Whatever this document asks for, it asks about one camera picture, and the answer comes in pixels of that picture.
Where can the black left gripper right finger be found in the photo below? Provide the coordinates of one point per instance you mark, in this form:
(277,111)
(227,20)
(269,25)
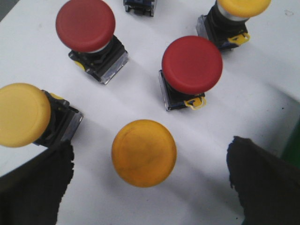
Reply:
(268,187)

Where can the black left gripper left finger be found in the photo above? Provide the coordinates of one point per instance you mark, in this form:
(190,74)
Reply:
(31,194)

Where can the yellow mushroom push button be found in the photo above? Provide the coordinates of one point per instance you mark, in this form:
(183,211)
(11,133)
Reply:
(144,153)
(31,115)
(225,23)

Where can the green conveyor belt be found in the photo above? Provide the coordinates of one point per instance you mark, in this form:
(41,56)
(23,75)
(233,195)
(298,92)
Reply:
(291,152)

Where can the red mushroom push button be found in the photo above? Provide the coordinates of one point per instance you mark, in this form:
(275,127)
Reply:
(87,28)
(191,66)

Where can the push button contact block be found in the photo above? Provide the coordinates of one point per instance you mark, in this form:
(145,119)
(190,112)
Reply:
(140,7)

